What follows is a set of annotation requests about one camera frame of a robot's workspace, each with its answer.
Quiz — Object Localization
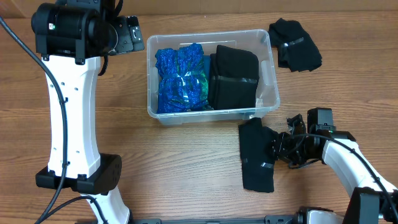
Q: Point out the blue green sparkly cloth bundle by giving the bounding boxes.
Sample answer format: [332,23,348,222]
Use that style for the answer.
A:
[155,43,210,114]

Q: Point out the blue denim jeans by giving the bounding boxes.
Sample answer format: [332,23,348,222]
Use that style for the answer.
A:
[203,55,211,78]

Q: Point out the large black cloth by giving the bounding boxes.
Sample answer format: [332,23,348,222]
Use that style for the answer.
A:
[208,45,259,110]

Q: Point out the small black cloth top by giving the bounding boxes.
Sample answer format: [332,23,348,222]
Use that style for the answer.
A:
[268,18,322,72]

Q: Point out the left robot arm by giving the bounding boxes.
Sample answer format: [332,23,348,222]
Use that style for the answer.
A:
[31,0,144,223]

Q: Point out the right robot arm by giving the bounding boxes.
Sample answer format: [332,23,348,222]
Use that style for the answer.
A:
[266,108,397,223]

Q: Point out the clear plastic storage bin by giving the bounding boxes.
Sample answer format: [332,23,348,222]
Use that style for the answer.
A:
[146,29,280,126]

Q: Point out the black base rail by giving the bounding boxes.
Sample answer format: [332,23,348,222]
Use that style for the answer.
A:
[132,215,296,224]

